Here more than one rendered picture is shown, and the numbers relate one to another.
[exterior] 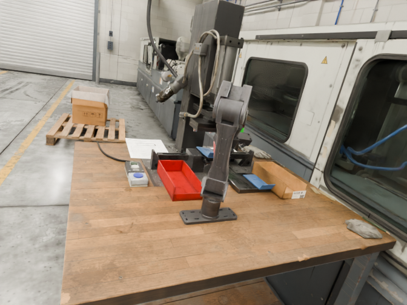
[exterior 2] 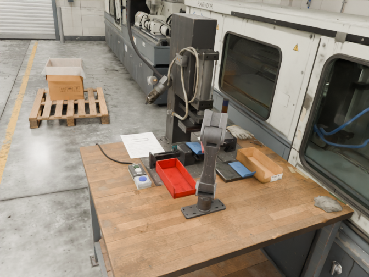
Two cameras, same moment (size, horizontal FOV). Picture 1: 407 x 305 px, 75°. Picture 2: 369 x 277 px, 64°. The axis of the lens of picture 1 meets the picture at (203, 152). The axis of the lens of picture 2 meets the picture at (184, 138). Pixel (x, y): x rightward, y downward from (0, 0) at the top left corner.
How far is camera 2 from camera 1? 0.44 m
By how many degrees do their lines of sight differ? 8
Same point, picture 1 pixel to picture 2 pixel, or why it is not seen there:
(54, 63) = (11, 25)
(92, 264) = (129, 259)
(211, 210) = (205, 205)
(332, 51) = (302, 39)
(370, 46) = (331, 45)
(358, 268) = (326, 233)
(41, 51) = not seen: outside the picture
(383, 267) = (346, 231)
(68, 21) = not seen: outside the picture
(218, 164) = (207, 173)
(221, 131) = (207, 151)
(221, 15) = (197, 31)
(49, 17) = not seen: outside the picture
